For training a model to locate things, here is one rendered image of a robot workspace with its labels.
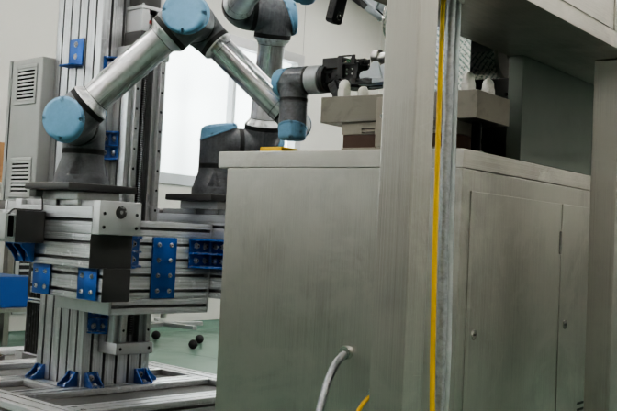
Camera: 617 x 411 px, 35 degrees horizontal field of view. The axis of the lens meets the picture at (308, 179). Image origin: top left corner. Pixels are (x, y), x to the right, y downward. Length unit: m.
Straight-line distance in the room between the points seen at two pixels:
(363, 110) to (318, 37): 6.15
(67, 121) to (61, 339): 0.78
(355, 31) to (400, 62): 7.34
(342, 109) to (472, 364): 0.64
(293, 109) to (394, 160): 1.08
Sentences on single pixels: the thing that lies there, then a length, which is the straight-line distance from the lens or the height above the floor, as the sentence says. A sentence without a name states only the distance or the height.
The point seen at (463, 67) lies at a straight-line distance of 2.35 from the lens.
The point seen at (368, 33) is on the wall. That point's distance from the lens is 9.03.
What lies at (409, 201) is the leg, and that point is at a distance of 1.49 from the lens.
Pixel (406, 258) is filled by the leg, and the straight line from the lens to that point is 1.49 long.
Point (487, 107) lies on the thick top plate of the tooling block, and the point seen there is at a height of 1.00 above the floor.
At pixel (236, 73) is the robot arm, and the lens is 2.73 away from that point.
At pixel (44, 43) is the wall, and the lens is 6.26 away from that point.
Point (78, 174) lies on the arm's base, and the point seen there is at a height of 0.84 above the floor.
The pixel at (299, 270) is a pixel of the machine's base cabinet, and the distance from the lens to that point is 2.23.
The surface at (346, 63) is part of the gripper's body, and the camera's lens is 2.48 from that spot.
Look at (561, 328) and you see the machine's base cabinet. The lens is 2.52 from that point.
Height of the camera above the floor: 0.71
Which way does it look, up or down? 3 degrees up
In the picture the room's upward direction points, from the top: 3 degrees clockwise
